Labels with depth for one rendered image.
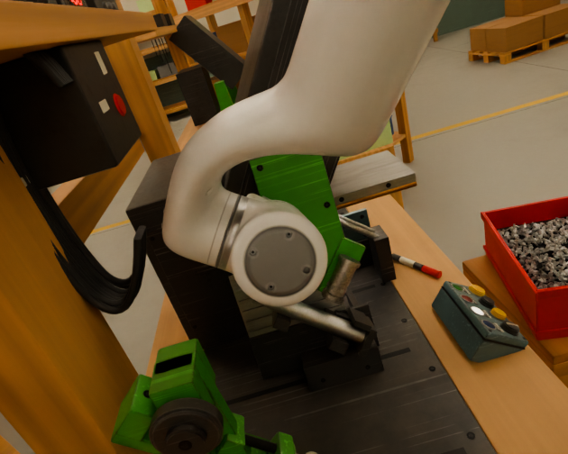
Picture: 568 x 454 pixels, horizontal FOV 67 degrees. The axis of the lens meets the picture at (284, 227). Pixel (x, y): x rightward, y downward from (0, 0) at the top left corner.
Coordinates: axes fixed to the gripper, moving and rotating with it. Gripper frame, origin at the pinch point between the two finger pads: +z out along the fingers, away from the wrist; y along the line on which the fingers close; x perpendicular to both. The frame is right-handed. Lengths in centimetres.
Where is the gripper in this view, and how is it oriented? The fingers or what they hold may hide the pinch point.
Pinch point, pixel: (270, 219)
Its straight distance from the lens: 67.4
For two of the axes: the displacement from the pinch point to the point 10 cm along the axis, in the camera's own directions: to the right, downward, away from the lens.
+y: -8.8, -4.6, -1.1
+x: -4.7, 8.8, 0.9
